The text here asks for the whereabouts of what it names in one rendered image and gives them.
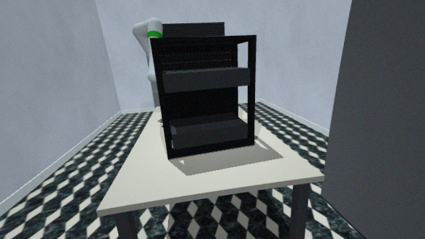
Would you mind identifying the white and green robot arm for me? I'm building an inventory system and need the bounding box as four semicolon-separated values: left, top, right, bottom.
132;18;163;83

